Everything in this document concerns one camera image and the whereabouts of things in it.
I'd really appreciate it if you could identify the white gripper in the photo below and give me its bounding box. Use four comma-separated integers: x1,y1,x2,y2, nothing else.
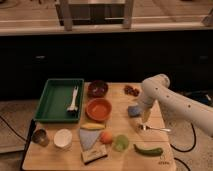
137,95,155,123

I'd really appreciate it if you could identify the blue sponge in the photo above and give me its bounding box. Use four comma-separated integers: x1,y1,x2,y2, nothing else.
127,105,142,117

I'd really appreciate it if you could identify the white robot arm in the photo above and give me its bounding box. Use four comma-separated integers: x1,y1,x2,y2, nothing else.
138,74,213,138

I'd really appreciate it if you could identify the green plastic cup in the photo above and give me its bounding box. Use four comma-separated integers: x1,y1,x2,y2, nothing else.
113,135,129,152

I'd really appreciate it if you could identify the metal cup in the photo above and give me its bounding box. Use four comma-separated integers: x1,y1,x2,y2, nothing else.
32,129,49,147

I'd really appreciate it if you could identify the metal fork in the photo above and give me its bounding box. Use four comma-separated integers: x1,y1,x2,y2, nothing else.
138,124,171,132

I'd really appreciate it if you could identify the dried red berries pile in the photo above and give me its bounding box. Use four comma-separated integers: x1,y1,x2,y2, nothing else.
124,85,140,97

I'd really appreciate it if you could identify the green chili pepper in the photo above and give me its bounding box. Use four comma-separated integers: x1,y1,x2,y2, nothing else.
133,144,163,157

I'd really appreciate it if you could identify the orange peach fruit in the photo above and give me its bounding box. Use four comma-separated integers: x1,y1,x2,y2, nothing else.
100,131,113,144

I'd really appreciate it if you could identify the orange bowl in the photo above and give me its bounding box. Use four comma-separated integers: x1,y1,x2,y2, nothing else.
85,98,112,122

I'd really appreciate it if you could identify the dark purple bowl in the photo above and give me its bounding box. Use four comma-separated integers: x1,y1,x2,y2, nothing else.
87,80,108,98

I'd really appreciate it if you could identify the wooden block brush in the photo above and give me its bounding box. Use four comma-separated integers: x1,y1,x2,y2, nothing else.
81,145,108,165

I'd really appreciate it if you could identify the grey-blue triangular cloth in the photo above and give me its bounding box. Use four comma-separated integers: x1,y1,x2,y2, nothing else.
79,129,101,151

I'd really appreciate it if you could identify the white dish brush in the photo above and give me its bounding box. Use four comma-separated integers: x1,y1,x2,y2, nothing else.
67,86,78,112

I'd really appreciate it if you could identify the green plastic tray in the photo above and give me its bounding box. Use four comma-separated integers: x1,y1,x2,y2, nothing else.
34,78,84,123

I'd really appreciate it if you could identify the black power cable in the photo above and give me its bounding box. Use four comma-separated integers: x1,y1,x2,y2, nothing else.
169,122,198,171

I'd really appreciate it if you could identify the white frame stand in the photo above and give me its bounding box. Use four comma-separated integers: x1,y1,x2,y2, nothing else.
55,0,134,31

